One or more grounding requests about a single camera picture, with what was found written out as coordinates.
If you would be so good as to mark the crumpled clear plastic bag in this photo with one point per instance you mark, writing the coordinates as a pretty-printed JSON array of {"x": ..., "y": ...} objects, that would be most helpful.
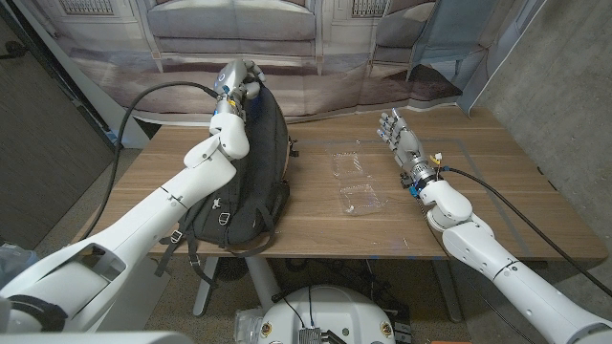
[{"x": 246, "y": 325}]

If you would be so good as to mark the white table column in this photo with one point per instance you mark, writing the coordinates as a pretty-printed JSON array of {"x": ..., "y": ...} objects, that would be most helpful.
[{"x": 263, "y": 282}]

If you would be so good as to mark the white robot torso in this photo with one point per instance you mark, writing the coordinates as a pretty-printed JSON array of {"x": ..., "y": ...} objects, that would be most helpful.
[{"x": 334, "y": 310}]

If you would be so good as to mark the clear plastic clamshell container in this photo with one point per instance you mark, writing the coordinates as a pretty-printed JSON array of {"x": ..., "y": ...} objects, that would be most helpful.
[{"x": 358, "y": 191}]

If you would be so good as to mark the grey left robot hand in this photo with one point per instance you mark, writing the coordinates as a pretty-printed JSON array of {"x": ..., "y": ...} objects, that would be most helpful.
[{"x": 234, "y": 76}]

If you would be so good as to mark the dark wood door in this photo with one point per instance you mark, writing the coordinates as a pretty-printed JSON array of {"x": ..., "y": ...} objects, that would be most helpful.
[{"x": 48, "y": 143}]

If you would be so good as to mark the printed sofa room backdrop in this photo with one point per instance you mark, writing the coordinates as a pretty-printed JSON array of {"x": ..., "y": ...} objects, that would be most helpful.
[{"x": 334, "y": 86}]

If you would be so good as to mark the black ribbed round object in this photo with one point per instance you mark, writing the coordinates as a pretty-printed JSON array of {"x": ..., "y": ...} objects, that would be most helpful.
[{"x": 232, "y": 270}]

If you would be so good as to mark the person leg in blue jeans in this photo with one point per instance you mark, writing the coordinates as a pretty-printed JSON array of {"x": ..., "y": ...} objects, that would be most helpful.
[{"x": 16, "y": 265}]

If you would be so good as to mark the grey table leg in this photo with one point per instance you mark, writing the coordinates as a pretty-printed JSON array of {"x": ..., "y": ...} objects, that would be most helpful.
[{"x": 449, "y": 296}]

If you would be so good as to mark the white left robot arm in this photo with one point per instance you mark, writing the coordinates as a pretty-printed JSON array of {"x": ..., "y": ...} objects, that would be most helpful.
[{"x": 143, "y": 224}]

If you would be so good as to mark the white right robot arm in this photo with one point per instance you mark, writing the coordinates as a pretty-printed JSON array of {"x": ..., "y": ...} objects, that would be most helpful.
[{"x": 502, "y": 267}]

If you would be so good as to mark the white door frame post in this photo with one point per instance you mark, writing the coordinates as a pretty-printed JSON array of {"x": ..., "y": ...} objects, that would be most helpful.
[{"x": 102, "y": 107}]

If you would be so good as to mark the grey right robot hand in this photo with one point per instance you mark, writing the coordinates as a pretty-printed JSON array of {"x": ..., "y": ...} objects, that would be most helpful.
[{"x": 406, "y": 148}]

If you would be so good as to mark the black backpack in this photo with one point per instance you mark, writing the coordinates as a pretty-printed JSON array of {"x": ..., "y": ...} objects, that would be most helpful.
[{"x": 260, "y": 167}]

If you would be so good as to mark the white slanted table leg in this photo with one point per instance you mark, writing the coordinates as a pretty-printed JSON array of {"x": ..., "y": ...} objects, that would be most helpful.
[{"x": 203, "y": 301}]

